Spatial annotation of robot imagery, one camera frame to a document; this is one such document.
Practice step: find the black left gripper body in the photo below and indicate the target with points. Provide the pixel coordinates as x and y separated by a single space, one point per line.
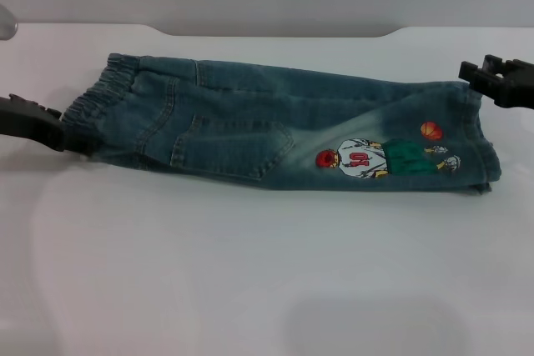
16 120

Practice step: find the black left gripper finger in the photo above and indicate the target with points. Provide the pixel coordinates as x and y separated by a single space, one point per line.
43 111
54 135

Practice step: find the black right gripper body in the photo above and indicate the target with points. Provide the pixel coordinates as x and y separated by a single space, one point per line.
521 83

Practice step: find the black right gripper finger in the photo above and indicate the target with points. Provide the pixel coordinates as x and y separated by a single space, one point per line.
482 68
494 93

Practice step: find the blue denim shorts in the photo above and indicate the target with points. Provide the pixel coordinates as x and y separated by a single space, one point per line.
258 122

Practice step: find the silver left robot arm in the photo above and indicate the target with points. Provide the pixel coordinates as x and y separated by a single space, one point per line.
7 22

